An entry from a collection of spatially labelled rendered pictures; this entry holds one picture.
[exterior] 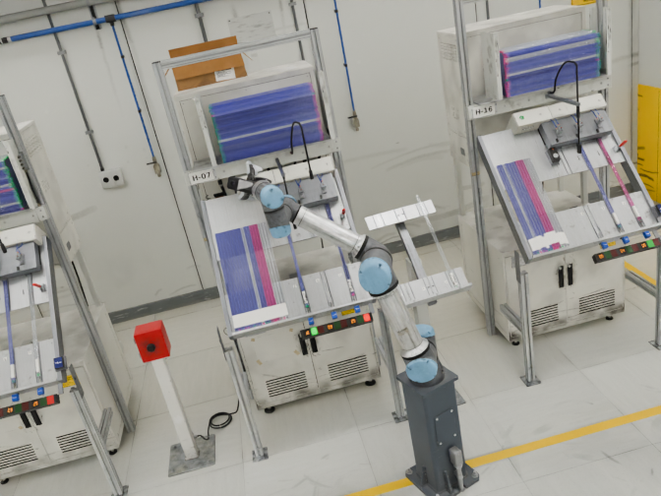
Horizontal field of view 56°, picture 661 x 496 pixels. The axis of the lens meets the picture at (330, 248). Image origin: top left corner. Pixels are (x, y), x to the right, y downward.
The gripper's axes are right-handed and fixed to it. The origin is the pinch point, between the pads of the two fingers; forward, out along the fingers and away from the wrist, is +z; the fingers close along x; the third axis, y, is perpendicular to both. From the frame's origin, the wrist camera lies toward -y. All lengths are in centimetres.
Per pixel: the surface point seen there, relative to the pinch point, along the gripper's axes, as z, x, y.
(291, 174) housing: 53, 2, 40
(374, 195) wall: 188, -10, 161
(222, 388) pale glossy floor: 98, -135, 49
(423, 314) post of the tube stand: 10, -46, 109
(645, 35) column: 126, 157, 311
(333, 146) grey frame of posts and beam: 51, 21, 57
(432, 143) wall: 175, 40, 190
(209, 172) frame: 65, -7, 3
